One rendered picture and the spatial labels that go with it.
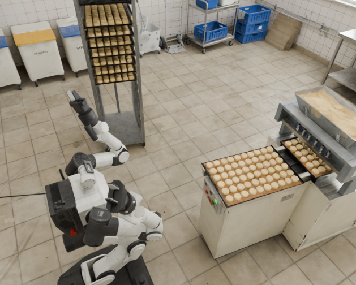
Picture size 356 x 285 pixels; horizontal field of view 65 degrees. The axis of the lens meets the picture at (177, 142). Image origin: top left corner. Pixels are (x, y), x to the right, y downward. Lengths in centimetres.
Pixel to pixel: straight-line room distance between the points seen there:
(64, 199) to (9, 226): 168
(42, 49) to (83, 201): 351
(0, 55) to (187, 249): 363
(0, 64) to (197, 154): 307
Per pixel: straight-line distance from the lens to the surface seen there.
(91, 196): 149
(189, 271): 259
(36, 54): 475
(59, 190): 156
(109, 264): 224
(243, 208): 202
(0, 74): 487
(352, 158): 204
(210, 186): 200
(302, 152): 232
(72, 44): 477
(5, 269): 293
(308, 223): 246
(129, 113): 377
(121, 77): 294
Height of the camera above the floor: 239
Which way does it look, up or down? 43 degrees down
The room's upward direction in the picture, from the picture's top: 2 degrees clockwise
